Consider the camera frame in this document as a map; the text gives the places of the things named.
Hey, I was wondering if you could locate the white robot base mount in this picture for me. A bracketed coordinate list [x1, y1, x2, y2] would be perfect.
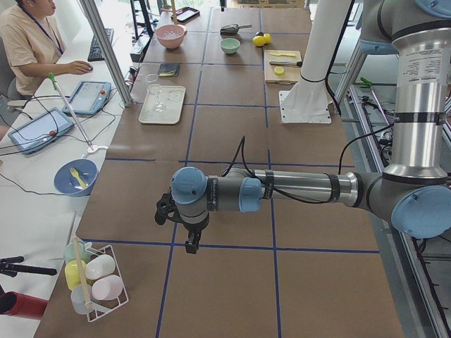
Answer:
[280, 0, 354, 124]

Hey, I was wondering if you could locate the pink bowl with ice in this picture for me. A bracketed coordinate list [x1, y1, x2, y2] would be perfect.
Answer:
[155, 25, 187, 49]

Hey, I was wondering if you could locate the teach pendant tablet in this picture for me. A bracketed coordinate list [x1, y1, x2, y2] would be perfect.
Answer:
[8, 108, 74, 154]
[68, 81, 112, 116]

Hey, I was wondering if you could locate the upper teach pendant tablet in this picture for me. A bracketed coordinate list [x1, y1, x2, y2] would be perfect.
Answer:
[68, 81, 112, 116]

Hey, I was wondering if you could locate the green plastic cup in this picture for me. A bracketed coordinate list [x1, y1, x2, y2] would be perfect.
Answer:
[63, 242, 91, 263]

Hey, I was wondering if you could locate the whole yellow lemon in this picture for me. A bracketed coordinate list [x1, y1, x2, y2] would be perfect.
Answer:
[252, 35, 266, 47]

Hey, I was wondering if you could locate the aluminium frame post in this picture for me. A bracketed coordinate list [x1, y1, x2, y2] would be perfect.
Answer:
[80, 0, 133, 107]

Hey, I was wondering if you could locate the yellow plastic knife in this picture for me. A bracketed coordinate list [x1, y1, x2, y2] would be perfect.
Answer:
[269, 52, 297, 57]

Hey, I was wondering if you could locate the mint green bowl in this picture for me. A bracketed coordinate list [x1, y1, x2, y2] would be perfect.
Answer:
[220, 38, 241, 55]

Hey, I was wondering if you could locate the blue bowl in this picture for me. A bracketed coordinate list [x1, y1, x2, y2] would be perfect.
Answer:
[54, 158, 98, 197]

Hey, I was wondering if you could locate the clear wine glass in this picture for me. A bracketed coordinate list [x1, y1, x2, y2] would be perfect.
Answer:
[147, 82, 166, 112]

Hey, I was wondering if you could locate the black keyboard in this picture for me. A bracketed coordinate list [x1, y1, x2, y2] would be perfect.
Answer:
[87, 27, 115, 63]

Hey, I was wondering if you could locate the yellow plastic cup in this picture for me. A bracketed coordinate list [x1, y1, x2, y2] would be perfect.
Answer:
[64, 259, 81, 291]

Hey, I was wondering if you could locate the wooden stand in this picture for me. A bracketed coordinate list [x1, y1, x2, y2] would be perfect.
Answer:
[170, 0, 178, 25]

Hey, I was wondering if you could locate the metal ice scoop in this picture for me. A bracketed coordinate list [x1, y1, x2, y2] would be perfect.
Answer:
[220, 24, 252, 35]

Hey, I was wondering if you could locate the green tipped stick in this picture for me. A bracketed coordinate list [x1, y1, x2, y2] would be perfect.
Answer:
[47, 73, 108, 158]

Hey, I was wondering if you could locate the seated person beige shirt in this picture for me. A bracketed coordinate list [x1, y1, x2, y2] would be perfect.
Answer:
[1, 1, 93, 99]

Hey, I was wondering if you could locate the red cylinder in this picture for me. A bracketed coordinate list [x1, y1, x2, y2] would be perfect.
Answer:
[1, 292, 48, 320]

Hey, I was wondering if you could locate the lower teach pendant tablet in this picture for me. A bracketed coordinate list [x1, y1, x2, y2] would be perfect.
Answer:
[8, 108, 74, 154]

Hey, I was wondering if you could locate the yellow plastic fork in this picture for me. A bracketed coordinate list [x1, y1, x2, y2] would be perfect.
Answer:
[70, 167, 87, 189]

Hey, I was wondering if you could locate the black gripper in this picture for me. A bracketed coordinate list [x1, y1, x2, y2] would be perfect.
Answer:
[154, 193, 208, 254]

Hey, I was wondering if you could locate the white plastic cup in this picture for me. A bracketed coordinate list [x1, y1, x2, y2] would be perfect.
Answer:
[85, 254, 116, 280]

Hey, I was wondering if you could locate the dark grey cloth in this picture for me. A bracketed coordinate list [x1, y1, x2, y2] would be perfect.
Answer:
[158, 63, 180, 77]

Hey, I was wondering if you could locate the cream bear tray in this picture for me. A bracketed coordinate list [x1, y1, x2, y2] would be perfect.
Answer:
[138, 84, 186, 125]

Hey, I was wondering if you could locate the wooden cutting board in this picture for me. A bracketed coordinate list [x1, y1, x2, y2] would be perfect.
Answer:
[264, 50, 302, 84]

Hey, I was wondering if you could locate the clear petri dish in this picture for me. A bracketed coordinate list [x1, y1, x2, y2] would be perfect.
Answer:
[145, 74, 159, 83]

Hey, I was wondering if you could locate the white wire cup rack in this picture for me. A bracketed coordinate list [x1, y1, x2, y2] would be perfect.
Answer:
[63, 237, 129, 323]

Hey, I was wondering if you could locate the black tripod handle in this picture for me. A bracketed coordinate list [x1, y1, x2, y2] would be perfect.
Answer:
[1, 256, 57, 277]

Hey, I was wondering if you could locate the pink plastic cup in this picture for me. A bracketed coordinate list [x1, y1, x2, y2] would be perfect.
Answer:
[92, 275, 124, 301]

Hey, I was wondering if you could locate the clear plastic cup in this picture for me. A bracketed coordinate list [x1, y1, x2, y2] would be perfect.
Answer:
[70, 285, 93, 315]

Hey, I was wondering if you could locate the metal handled knife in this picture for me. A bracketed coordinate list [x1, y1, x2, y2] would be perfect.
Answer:
[269, 61, 303, 68]

